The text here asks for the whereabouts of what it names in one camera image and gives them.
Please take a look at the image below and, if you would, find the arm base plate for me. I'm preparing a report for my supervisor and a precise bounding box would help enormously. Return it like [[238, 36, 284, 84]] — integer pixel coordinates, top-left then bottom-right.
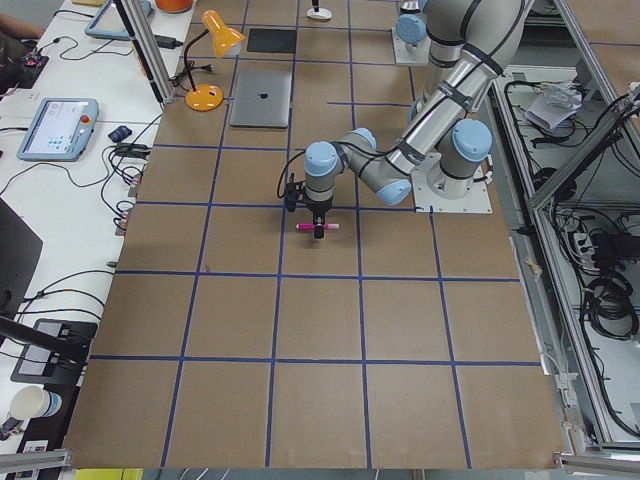
[[411, 152, 492, 214], [391, 28, 431, 67]]

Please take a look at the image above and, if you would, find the lamp power cable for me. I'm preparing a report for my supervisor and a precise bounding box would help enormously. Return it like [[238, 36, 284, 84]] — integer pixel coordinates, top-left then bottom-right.
[[169, 62, 215, 91]]

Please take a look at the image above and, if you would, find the black mousepad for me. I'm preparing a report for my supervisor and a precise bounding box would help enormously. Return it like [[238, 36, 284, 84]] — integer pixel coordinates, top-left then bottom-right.
[[246, 28, 297, 54]]

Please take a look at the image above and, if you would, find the black flat device box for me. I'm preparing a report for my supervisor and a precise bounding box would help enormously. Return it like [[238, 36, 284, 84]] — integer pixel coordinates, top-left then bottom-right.
[[1, 318, 98, 386]]

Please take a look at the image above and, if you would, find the aluminium frame post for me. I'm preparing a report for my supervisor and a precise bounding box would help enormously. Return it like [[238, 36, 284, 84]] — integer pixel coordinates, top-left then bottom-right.
[[114, 0, 175, 105]]

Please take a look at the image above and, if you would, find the white paper cup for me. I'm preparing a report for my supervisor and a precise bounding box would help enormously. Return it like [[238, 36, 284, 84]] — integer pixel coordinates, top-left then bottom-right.
[[9, 385, 63, 420]]

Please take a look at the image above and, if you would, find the blue teach pendant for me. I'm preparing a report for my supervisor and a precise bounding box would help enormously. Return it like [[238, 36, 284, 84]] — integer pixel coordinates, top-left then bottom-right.
[[16, 98, 99, 162], [84, 1, 153, 40]]

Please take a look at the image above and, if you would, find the dark blue small pouch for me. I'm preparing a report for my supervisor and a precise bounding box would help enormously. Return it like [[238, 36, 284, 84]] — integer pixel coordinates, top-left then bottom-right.
[[108, 125, 132, 143]]

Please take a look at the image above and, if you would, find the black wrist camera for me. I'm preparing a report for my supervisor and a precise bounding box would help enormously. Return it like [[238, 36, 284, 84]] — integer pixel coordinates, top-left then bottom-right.
[[284, 173, 306, 213]]

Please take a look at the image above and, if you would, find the orange round container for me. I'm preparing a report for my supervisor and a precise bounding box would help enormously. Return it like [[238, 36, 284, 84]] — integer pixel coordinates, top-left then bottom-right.
[[155, 0, 193, 14]]

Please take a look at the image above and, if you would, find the silver laptop notebook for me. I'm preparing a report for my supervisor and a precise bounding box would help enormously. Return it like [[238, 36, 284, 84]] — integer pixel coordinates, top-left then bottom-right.
[[230, 71, 292, 129]]

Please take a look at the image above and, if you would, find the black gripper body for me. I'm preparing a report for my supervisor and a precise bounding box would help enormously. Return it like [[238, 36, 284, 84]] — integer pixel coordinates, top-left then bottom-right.
[[306, 199, 333, 225]]

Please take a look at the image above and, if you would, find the black power adapter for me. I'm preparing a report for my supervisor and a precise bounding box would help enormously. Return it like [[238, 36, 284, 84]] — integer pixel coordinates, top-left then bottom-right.
[[154, 34, 183, 50]]

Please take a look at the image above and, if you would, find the pink highlighter pen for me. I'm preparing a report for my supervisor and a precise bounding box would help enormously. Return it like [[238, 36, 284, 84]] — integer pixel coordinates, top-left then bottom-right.
[[295, 223, 340, 231]]

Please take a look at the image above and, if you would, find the white computer mouse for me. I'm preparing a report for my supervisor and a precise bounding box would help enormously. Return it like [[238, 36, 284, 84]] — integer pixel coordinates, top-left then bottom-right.
[[306, 7, 333, 21]]

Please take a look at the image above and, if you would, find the orange desk lamp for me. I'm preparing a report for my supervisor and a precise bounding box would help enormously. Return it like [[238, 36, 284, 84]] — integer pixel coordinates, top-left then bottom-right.
[[182, 10, 247, 113]]

